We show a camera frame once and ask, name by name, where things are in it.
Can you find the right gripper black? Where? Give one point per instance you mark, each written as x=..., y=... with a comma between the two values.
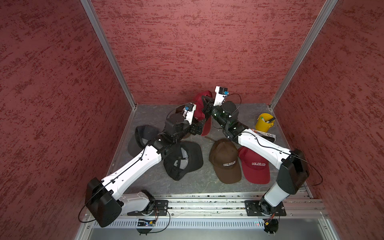
x=208, y=105

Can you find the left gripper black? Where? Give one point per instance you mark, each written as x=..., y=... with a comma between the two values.
x=194, y=130

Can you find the black cap front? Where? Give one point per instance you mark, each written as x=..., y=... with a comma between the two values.
x=183, y=158

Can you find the red cap with white logo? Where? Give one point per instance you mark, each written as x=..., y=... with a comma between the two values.
x=255, y=168

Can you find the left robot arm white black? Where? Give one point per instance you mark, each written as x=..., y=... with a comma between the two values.
x=104, y=198

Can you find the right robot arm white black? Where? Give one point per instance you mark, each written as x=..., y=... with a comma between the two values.
x=292, y=166

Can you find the dark brown cap back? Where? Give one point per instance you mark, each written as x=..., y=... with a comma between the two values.
x=180, y=110

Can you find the dark grey cap left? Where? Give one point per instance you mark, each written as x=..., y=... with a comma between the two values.
x=140, y=138

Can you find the white staples box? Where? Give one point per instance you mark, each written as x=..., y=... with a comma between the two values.
x=264, y=134

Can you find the yellow plastic bucket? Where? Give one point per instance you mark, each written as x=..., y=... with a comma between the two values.
x=261, y=124

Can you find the black stapler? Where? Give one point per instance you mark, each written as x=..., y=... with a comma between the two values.
x=270, y=139

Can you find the right corner aluminium profile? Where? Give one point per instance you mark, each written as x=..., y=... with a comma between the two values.
x=318, y=24

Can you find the corner aluminium profile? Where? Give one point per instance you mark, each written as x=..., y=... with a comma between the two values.
x=95, y=22
x=318, y=24

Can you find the left corner aluminium profile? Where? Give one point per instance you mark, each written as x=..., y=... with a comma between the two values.
x=95, y=22

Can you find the aluminium rail frame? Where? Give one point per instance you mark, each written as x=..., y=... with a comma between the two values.
x=230, y=211

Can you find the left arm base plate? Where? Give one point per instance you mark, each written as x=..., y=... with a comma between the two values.
x=157, y=208

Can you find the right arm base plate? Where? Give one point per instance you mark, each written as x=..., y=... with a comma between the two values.
x=257, y=209

